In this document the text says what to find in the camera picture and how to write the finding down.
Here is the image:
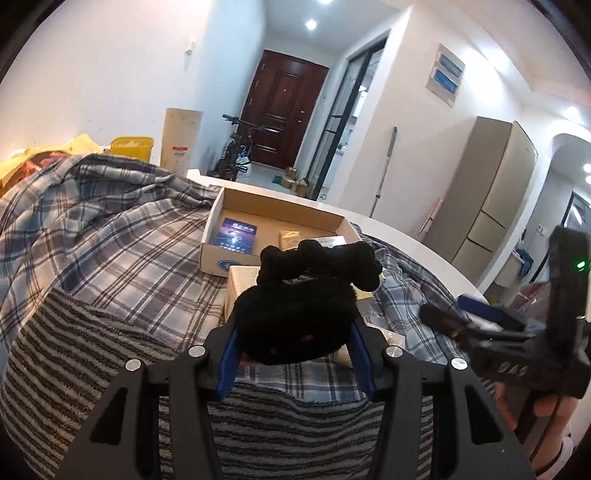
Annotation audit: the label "dark blue printed booklet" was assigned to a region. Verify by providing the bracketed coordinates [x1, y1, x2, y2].
[215, 217, 260, 256]

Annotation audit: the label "black framed glass door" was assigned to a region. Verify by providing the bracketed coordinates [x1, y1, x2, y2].
[305, 39, 389, 201]

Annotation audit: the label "beige tall cabinet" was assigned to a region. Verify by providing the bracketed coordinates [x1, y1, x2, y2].
[421, 115, 539, 289]

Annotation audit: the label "grey striped cloth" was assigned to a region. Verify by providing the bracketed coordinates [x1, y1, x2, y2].
[0, 286, 435, 480]

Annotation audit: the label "brown entrance door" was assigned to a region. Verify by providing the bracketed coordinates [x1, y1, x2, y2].
[241, 48, 329, 168]

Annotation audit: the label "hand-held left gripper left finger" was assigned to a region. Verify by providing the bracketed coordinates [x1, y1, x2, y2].
[55, 316, 239, 480]

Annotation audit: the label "cream paper box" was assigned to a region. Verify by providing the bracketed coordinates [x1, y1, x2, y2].
[224, 265, 263, 324]

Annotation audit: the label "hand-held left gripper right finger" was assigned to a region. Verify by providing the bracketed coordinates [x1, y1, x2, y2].
[351, 318, 539, 480]

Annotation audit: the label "yellow plastic bin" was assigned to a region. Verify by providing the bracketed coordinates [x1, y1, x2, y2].
[110, 136, 155, 163]

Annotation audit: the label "blue plaid shirt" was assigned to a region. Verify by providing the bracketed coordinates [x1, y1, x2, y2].
[0, 152, 462, 416]

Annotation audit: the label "wall electrical panel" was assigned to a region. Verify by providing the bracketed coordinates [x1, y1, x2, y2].
[424, 43, 465, 108]

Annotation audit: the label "red and white stick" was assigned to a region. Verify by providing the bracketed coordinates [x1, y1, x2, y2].
[417, 198, 443, 241]

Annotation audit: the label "clear bag with peach item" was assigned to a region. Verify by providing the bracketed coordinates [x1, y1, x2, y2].
[331, 345, 366, 371]

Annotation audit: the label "grey mop handle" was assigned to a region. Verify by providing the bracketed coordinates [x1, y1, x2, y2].
[368, 126, 399, 219]

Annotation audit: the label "tan wrapped packet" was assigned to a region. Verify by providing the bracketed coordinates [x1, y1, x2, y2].
[278, 227, 309, 251]

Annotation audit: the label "cardboard box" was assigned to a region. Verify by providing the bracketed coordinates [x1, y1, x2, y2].
[199, 186, 363, 278]

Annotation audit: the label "yellow bag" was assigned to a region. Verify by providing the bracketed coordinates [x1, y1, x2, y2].
[0, 133, 108, 188]

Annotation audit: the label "black plush toy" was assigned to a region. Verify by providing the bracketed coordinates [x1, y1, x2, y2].
[235, 240, 384, 367]

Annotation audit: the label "black bicycle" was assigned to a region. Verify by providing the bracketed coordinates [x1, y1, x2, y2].
[207, 113, 269, 182]

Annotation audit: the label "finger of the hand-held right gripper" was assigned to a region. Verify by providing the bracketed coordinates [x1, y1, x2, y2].
[419, 302, 550, 388]
[457, 295, 550, 334]

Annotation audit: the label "person's right hand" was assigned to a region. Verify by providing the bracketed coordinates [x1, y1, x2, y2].
[495, 382, 574, 435]

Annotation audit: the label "cardboard boxes on floor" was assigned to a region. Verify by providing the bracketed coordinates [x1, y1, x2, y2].
[283, 165, 315, 198]

